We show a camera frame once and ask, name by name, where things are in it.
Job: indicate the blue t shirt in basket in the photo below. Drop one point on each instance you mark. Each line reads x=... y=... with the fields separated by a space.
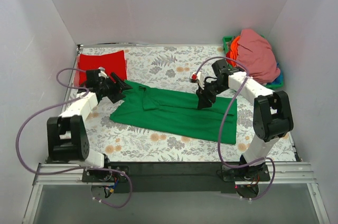
x=278 y=82

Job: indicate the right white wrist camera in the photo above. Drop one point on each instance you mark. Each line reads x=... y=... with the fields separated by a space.
x=197 y=77

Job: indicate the pink t shirt in basket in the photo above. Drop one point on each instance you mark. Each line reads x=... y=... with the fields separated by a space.
x=255 y=53

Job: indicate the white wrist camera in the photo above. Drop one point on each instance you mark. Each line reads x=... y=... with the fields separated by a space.
x=197 y=77
x=102 y=73

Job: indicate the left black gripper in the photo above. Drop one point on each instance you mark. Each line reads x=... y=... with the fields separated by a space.
x=113 y=90

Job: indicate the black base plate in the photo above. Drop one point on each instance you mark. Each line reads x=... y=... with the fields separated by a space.
x=125 y=177

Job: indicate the folded red t shirt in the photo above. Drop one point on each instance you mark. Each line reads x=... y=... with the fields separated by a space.
x=112 y=62

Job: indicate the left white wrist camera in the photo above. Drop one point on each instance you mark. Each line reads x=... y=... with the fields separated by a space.
x=102 y=73

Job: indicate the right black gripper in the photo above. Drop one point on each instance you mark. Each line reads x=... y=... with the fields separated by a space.
x=205 y=93

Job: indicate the floral table cloth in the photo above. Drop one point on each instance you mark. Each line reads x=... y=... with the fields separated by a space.
x=165 y=67

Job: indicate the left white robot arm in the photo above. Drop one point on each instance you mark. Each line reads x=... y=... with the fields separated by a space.
x=67 y=136

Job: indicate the orange t shirt in basket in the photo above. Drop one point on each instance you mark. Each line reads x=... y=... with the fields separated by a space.
x=232 y=53

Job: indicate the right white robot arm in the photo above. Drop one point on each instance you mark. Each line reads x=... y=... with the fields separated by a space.
x=272 y=115

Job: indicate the green plastic basket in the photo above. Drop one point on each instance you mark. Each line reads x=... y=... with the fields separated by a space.
x=225 y=41

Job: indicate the green t shirt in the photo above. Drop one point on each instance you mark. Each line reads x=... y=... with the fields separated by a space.
x=176 y=112

